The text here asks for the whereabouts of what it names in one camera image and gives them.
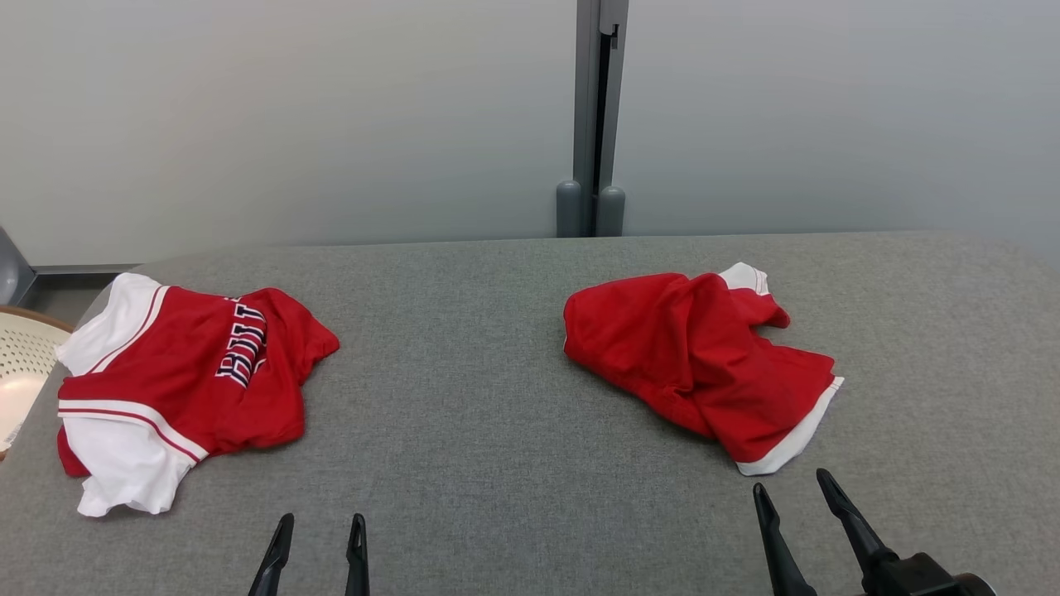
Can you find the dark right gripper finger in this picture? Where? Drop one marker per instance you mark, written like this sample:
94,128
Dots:
778,555
853,526

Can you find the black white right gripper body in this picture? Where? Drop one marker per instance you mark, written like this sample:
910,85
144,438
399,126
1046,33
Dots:
919,579

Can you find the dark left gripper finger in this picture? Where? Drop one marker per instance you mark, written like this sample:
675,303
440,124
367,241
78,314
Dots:
273,563
358,563

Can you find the red shorts white hem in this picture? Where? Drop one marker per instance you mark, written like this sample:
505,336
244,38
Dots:
704,364

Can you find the red white lettered jersey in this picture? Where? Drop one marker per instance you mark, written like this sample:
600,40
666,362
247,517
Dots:
166,364

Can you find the white perforated laundry basket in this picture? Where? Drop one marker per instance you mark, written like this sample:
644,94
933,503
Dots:
21,364

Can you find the grey wall baseboard strip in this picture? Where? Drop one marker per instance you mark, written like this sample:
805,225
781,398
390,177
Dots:
83,270

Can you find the grey cylindrical post foot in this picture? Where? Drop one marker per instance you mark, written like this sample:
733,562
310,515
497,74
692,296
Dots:
569,211
611,213

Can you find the grey metal frame piece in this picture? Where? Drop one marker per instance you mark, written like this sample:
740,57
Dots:
12,273

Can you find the grey partition post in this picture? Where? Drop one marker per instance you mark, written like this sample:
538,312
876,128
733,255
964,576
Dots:
588,99

